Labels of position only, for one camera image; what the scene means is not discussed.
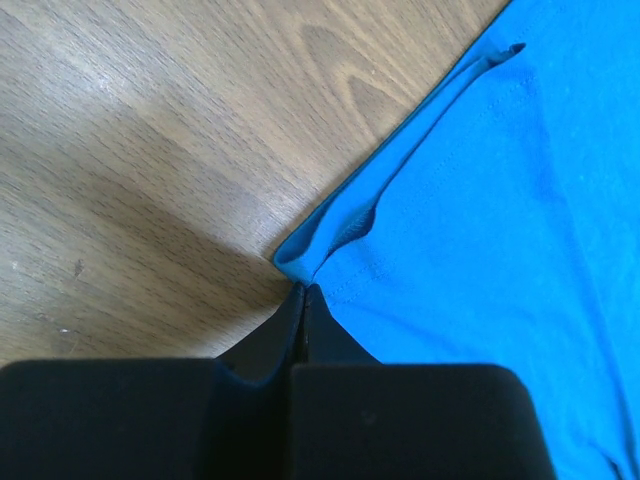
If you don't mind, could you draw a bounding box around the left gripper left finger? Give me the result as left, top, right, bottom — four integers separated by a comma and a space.
1, 285, 305, 479

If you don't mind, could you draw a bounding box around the blue t-shirt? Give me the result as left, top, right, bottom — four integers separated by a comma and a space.
273, 0, 639, 479

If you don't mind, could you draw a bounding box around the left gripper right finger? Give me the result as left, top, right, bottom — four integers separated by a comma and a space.
289, 285, 556, 479

